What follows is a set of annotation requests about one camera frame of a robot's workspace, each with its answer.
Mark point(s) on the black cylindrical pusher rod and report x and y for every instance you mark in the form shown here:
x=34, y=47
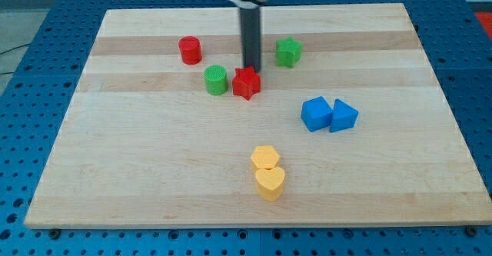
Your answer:
x=250, y=26

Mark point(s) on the red star block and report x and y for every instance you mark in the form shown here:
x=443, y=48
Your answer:
x=246, y=82

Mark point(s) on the red cylinder block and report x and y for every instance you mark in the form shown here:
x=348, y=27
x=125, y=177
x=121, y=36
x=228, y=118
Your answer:
x=190, y=49

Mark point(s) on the green star block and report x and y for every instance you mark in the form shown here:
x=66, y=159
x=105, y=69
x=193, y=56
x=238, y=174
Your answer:
x=288, y=52

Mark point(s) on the green cylinder block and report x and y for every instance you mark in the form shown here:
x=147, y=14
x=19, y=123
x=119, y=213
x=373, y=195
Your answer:
x=215, y=78

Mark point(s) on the blue cube block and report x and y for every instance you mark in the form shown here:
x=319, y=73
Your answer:
x=316, y=114

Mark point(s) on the blue triangular prism block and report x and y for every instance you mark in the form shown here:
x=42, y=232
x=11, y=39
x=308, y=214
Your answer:
x=344, y=116

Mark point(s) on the yellow hexagon block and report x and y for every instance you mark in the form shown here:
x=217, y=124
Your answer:
x=264, y=157

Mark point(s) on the wooden board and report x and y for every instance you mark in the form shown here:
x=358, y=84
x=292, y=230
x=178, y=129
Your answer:
x=143, y=145

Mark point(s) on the yellow heart block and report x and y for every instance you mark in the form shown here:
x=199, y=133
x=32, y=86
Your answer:
x=270, y=183

